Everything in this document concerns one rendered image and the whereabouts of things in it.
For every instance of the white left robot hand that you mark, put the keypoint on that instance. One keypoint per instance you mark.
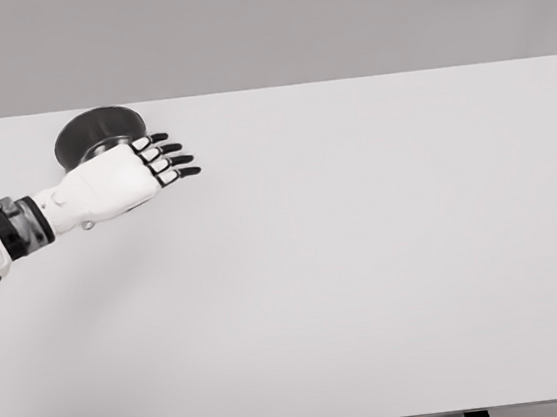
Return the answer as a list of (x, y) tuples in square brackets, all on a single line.
[(114, 179)]

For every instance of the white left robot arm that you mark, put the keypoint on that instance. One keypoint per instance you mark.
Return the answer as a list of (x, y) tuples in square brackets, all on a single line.
[(10, 234)]

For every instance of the dark grey pot lid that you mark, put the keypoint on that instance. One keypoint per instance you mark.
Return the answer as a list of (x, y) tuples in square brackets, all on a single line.
[(84, 135)]

